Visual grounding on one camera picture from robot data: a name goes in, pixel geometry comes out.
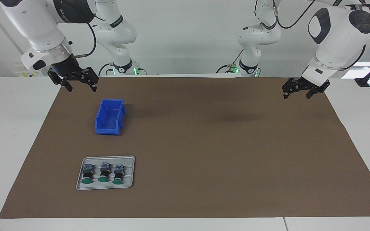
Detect brown paper table mat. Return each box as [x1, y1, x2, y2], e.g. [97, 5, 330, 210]
[0, 76, 370, 219]

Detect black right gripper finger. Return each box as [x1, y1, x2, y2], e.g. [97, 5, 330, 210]
[48, 69, 73, 92]
[76, 67, 99, 92]

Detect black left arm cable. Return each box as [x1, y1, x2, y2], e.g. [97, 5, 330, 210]
[254, 0, 370, 69]

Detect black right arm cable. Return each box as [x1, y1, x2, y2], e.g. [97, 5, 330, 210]
[71, 22, 97, 58]

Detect green push button switch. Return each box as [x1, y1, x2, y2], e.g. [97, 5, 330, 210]
[112, 165, 125, 185]
[98, 162, 111, 183]
[81, 163, 94, 184]

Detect white socket box yellow labels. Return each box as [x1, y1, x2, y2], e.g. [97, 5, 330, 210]
[14, 63, 49, 77]

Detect black right base cable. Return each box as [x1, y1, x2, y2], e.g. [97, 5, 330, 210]
[98, 63, 113, 76]

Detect black base cable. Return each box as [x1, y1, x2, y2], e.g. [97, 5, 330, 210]
[216, 50, 244, 73]
[98, 63, 113, 76]

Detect grey metal tray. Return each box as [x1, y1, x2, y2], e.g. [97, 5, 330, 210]
[76, 156, 136, 191]

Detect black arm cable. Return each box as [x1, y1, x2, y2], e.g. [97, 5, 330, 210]
[71, 22, 97, 58]
[254, 0, 370, 69]

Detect blue plastic storage bin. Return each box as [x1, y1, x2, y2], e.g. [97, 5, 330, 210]
[94, 99, 126, 135]

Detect black left base cable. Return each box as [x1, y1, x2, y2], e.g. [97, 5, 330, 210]
[216, 50, 244, 73]

